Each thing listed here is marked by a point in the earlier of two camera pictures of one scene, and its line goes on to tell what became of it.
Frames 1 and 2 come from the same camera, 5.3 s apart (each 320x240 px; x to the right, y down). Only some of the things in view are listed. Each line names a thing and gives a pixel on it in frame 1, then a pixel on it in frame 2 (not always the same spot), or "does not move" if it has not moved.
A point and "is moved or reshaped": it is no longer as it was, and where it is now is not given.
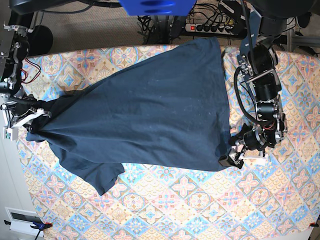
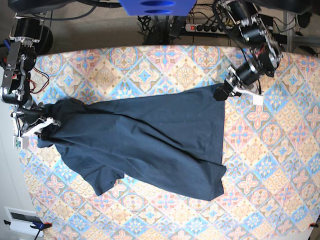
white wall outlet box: x=21 y=220 does not move
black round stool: x=40 y=41 does not move
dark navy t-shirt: x=165 y=107 is moved or reshaped
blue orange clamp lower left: x=37 y=225 does not move
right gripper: x=257 y=139 → x=244 y=79
